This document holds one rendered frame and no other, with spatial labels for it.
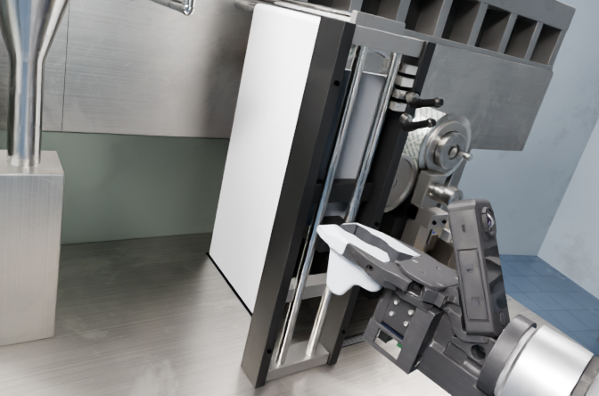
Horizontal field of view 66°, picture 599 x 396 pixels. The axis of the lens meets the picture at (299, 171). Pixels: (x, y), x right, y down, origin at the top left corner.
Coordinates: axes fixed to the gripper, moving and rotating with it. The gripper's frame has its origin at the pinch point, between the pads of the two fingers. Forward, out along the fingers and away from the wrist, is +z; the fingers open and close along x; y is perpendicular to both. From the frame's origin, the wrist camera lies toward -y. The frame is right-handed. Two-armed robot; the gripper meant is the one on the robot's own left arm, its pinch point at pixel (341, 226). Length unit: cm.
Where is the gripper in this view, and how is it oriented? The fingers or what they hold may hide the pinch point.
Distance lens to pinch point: 50.2
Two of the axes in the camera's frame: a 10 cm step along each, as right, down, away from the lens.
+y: -3.1, 9.2, 2.2
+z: -6.8, -3.8, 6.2
